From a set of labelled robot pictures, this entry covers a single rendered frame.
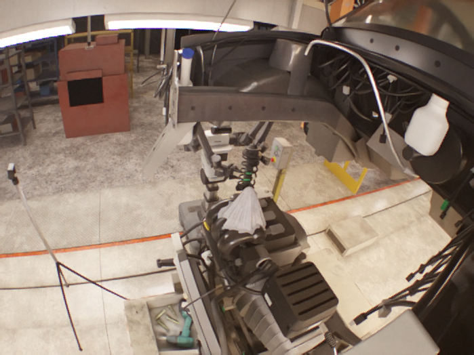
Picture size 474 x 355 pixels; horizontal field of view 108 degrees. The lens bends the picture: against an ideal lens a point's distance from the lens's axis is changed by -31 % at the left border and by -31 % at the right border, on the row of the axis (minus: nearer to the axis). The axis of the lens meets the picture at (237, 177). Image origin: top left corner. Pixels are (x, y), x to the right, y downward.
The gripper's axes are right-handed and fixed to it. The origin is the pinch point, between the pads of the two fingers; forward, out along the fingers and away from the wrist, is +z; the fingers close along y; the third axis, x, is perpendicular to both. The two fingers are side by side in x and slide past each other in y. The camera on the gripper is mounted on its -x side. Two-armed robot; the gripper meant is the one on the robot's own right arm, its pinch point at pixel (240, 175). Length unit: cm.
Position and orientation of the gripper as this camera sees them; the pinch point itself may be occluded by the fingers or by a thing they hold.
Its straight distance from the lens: 167.2
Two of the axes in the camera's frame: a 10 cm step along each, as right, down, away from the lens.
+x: 4.3, -2.6, 8.7
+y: 2.1, -9.0, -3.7
